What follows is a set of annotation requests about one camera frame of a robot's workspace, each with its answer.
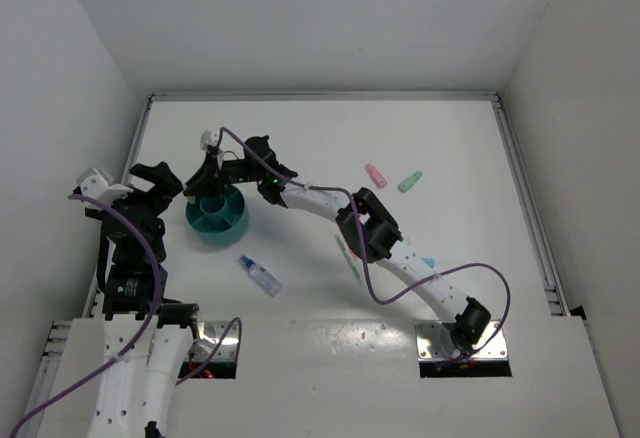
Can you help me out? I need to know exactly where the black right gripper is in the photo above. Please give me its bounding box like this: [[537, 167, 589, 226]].
[[186, 153, 263, 198]]

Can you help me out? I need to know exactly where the pink correction tape dispenser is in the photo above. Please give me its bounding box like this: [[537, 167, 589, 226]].
[[364, 163, 387, 189]]

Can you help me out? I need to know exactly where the green correction tape dispenser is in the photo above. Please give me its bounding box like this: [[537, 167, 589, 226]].
[[397, 171, 423, 193]]

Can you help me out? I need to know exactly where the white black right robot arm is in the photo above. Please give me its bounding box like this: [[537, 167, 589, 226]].
[[184, 131, 491, 357]]

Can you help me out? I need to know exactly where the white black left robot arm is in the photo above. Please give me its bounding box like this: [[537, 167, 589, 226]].
[[75, 162, 198, 437]]

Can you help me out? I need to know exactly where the teal round divided organizer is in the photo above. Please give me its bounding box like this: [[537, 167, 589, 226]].
[[185, 185, 249, 248]]

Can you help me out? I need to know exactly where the clear blue spray bottle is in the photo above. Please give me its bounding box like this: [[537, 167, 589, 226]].
[[239, 255, 283, 297]]

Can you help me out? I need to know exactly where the green pen in wrapper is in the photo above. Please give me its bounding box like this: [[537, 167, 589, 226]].
[[334, 235, 363, 285]]

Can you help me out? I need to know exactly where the red pen in wrapper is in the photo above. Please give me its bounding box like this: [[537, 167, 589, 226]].
[[347, 243, 358, 258]]

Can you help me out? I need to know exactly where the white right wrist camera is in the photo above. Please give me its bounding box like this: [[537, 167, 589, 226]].
[[200, 130, 220, 154]]

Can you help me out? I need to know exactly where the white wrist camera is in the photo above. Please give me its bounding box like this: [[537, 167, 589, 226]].
[[200, 130, 220, 154], [76, 167, 133, 205]]

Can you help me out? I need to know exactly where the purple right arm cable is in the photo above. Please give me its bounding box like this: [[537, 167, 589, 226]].
[[217, 126, 513, 362]]

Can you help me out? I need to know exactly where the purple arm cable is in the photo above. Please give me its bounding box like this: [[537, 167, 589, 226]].
[[9, 193, 243, 438], [217, 126, 513, 362]]

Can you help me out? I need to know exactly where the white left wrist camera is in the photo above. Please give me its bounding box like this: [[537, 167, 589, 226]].
[[76, 167, 133, 205]]

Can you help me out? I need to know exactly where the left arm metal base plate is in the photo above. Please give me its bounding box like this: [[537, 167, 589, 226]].
[[188, 321, 240, 363]]

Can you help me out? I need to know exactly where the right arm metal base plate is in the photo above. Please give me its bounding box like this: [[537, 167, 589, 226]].
[[415, 320, 509, 363]]

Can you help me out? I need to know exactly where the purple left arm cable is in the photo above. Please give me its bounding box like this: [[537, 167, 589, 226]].
[[9, 193, 243, 438]]

